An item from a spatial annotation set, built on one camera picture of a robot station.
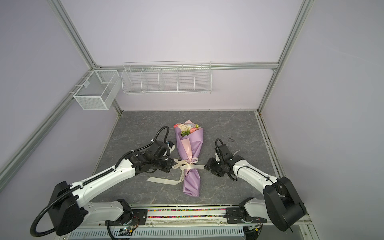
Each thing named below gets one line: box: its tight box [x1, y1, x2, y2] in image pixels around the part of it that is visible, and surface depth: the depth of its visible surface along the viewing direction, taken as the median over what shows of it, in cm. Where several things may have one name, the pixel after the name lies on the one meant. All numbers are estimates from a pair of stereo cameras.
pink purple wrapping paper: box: [174, 125, 204, 197], surface depth 91 cm
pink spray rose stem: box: [189, 124, 200, 134], surface depth 105 cm
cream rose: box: [178, 123, 192, 133], surface depth 104 cm
